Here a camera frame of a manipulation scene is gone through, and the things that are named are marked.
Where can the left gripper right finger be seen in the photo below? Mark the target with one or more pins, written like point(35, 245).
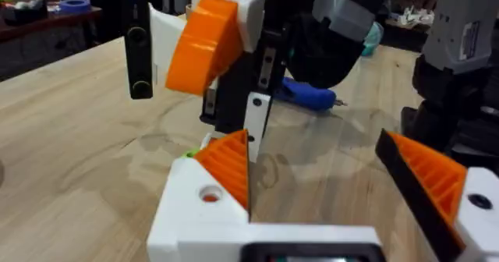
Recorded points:
point(440, 184)

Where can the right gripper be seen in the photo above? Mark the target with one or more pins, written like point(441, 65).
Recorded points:
point(323, 59)

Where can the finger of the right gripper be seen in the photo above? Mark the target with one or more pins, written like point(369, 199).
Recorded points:
point(202, 47)

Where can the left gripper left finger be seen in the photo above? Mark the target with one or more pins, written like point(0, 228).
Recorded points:
point(195, 215)

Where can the blue electric screwdriver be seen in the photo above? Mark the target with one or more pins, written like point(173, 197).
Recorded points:
point(308, 94)

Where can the teal plastic bucket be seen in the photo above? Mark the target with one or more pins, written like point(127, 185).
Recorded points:
point(373, 40)

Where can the green disc with holes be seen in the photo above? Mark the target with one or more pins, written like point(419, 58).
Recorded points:
point(191, 153)

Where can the heap of white parts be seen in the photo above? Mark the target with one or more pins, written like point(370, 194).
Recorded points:
point(411, 17)

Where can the blue tape roll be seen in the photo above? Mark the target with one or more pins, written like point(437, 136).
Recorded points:
point(75, 6)

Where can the dark brown side table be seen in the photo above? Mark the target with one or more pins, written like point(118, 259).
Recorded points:
point(35, 32)

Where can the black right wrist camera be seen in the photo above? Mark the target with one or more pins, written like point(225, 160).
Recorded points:
point(137, 51)

